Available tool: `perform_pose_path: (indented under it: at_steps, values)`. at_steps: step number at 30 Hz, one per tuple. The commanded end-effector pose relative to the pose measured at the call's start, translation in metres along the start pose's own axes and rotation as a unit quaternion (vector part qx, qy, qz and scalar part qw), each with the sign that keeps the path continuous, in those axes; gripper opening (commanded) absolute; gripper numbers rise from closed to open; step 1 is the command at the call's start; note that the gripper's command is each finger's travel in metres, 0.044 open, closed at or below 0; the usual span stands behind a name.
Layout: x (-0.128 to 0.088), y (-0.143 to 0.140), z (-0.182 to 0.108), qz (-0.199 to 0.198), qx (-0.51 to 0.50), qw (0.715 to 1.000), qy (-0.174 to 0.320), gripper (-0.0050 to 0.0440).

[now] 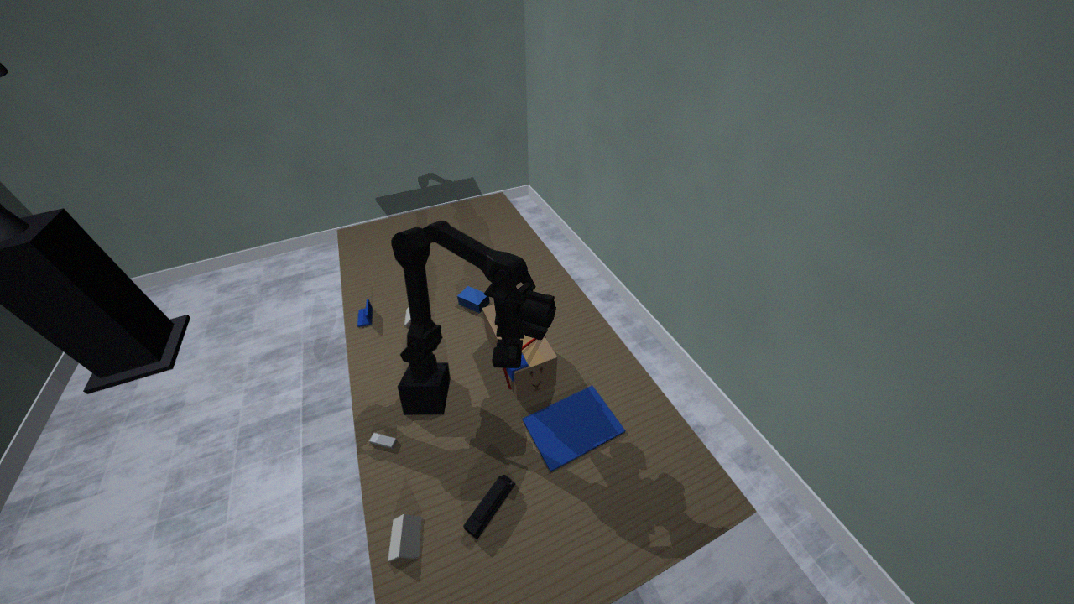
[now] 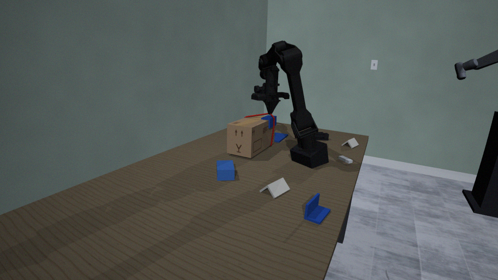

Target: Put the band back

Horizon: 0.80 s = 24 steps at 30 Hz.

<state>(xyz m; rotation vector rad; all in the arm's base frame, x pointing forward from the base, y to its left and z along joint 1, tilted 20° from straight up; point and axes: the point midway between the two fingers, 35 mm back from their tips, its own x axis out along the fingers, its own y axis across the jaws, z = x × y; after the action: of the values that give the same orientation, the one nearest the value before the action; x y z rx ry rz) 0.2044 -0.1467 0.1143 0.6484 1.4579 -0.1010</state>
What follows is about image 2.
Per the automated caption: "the blue block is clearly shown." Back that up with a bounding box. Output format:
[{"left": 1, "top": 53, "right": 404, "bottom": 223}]
[{"left": 217, "top": 160, "right": 235, "bottom": 181}]

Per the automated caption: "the blue l-shaped bracket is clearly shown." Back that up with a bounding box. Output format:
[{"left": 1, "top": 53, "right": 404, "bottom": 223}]
[{"left": 304, "top": 193, "right": 331, "bottom": 225}]

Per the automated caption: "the tan cardboard box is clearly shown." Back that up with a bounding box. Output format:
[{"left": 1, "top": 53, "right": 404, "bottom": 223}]
[{"left": 227, "top": 115, "right": 273, "bottom": 158}]

